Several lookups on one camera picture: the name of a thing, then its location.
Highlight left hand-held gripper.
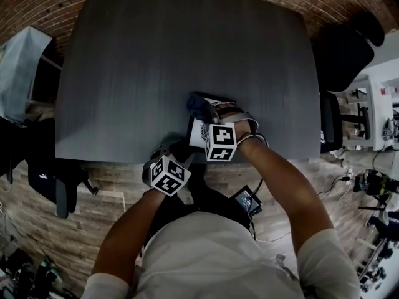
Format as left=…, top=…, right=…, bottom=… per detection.
left=142, top=140, right=196, bottom=197

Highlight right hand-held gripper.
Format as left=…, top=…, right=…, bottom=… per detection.
left=204, top=103, right=260, bottom=163

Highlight blue wiping cloth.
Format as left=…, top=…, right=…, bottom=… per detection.
left=186, top=92, right=216, bottom=121

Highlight black framed nature picture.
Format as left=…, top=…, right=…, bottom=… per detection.
left=186, top=91, right=238, bottom=151

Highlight person's left forearm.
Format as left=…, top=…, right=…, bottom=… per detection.
left=92, top=188, right=175, bottom=280

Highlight person's right forearm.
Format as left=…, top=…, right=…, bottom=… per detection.
left=236, top=129, right=334, bottom=252

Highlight person's right hand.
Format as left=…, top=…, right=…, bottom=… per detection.
left=218, top=103, right=250, bottom=125

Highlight person's black trouser legs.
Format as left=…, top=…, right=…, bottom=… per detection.
left=143, top=173, right=253, bottom=252

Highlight dark wooden table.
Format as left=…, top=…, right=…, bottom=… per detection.
left=55, top=0, right=322, bottom=164

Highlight black screen device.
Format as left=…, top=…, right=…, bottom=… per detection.
left=233, top=185, right=264, bottom=219

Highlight person's white shirt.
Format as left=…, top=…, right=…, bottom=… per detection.
left=80, top=210, right=362, bottom=299

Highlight black high-back office chair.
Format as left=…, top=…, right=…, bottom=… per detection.
left=311, top=11, right=386, bottom=154

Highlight black backpack with white logo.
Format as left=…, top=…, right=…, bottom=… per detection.
left=27, top=163, right=79, bottom=220

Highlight white side table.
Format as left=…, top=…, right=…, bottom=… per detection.
left=342, top=70, right=399, bottom=152

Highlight clear bottle with red label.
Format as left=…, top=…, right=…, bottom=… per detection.
left=379, top=86, right=399, bottom=98

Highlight spare hand-held gripper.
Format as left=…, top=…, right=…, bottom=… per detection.
left=382, top=118, right=394, bottom=141

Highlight black equipment pile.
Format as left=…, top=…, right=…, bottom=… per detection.
left=353, top=166, right=399, bottom=199

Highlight pale grey side table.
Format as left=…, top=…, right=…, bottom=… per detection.
left=0, top=26, right=53, bottom=126

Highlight dark clutter pile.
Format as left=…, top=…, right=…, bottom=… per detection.
left=0, top=247, right=75, bottom=299

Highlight cluttered equipment rack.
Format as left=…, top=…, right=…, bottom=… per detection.
left=352, top=222, right=399, bottom=292

